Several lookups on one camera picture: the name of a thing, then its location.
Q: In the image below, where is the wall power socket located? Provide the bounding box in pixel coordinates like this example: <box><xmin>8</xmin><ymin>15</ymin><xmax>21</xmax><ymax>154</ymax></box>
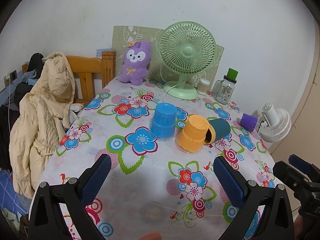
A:
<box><xmin>10</xmin><ymin>70</ymin><xmax>17</xmax><ymax>81</ymax></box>

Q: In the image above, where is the blue plastic cup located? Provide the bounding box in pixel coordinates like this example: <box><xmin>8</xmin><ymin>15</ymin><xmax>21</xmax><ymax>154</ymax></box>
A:
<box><xmin>150</xmin><ymin>102</ymin><xmax>177</xmax><ymax>139</ymax></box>

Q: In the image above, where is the green desk fan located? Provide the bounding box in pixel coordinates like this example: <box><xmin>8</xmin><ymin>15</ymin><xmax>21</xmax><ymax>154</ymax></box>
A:
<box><xmin>157</xmin><ymin>21</ymin><xmax>216</xmax><ymax>100</ymax></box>

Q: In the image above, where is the floral tablecloth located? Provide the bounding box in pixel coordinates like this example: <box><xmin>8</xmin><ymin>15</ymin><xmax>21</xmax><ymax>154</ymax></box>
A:
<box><xmin>41</xmin><ymin>80</ymin><xmax>279</xmax><ymax>239</ymax></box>

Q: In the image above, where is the cotton swab container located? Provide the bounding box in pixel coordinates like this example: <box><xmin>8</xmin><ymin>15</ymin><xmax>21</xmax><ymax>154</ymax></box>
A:
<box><xmin>197</xmin><ymin>78</ymin><xmax>211</xmax><ymax>95</ymax></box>

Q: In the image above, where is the glass jar green lid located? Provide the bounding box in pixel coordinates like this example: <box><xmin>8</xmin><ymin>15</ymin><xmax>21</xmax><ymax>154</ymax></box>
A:
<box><xmin>213</xmin><ymin>68</ymin><xmax>238</xmax><ymax>105</ymax></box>

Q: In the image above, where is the blue checkered bedding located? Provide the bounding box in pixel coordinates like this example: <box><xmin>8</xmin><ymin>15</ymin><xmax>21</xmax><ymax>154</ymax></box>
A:
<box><xmin>0</xmin><ymin>169</ymin><xmax>31</xmax><ymax>217</ymax></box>

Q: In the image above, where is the purple plastic cup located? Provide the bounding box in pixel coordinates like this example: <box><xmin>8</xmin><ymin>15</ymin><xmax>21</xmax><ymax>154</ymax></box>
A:
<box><xmin>240</xmin><ymin>113</ymin><xmax>258</xmax><ymax>132</ymax></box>

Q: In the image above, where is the beige puffer jacket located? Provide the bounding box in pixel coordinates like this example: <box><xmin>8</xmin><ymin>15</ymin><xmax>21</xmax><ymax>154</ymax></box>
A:
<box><xmin>9</xmin><ymin>52</ymin><xmax>75</xmax><ymax>199</ymax></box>

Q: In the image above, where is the dark clothes pile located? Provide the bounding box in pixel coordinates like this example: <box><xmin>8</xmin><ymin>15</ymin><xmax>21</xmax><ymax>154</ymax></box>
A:
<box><xmin>0</xmin><ymin>53</ymin><xmax>44</xmax><ymax>172</ymax></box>

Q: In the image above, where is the purple plush bunny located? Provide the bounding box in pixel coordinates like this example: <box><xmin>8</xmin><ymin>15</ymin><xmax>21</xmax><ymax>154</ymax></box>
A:
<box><xmin>119</xmin><ymin>41</ymin><xmax>151</xmax><ymax>86</ymax></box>

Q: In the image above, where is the wooden chair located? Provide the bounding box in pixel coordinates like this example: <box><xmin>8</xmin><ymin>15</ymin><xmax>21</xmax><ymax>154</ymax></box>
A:
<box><xmin>20</xmin><ymin>51</ymin><xmax>116</xmax><ymax>118</ymax></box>

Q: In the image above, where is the green patterned board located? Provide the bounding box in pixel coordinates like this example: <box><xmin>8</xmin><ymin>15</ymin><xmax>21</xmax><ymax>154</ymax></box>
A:
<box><xmin>112</xmin><ymin>25</ymin><xmax>224</xmax><ymax>87</ymax></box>

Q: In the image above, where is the beige door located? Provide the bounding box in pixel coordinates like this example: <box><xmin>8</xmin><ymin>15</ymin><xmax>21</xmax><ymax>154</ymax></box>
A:
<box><xmin>271</xmin><ymin>25</ymin><xmax>319</xmax><ymax>166</ymax></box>

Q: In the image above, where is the orange plastic cup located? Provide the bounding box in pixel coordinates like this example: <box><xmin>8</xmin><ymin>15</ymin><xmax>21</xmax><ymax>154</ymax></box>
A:
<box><xmin>177</xmin><ymin>115</ymin><xmax>209</xmax><ymax>153</ymax></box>

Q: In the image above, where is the teal cup with yellow rim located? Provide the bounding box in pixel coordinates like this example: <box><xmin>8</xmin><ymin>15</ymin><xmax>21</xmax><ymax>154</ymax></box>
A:
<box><xmin>203</xmin><ymin>118</ymin><xmax>231</xmax><ymax>145</ymax></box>

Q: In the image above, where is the white standing fan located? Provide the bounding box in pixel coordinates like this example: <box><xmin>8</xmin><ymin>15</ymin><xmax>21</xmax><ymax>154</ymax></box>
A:
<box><xmin>257</xmin><ymin>102</ymin><xmax>291</xmax><ymax>143</ymax></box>

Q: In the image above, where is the white fan power cable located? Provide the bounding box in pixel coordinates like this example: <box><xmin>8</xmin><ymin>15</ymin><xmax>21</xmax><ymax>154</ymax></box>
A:
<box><xmin>163</xmin><ymin>75</ymin><xmax>186</xmax><ymax>104</ymax></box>

